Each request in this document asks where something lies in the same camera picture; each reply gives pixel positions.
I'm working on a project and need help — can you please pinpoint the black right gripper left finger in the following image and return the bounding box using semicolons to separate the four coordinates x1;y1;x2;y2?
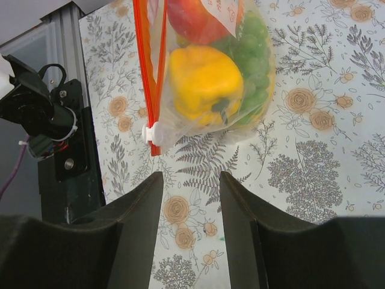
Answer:
1;172;163;288

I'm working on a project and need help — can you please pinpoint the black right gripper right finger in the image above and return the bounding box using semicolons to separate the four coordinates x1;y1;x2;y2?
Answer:
220;172;384;288

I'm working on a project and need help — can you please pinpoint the clear zip top bag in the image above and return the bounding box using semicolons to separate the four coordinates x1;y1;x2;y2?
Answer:
133;1;275;156

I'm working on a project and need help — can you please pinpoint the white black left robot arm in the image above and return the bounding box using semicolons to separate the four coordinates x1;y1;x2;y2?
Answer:
1;54;78;157

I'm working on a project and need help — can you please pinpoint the yellow fake bell pepper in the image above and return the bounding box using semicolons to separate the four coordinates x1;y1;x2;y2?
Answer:
168;45;244;126

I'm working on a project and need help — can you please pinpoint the red fake apple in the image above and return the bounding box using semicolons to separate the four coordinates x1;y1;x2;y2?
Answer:
167;0;244;45

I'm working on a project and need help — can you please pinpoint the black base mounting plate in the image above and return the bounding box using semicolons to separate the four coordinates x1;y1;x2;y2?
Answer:
38;79;106;224

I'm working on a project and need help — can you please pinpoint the floral table mat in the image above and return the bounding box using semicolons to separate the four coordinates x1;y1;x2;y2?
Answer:
79;1;384;288

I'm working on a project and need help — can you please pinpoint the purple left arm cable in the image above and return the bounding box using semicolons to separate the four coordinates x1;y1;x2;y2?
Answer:
0;135;31;196

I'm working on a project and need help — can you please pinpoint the grey aluminium frame rail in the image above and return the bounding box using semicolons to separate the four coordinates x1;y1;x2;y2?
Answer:
1;2;90;107

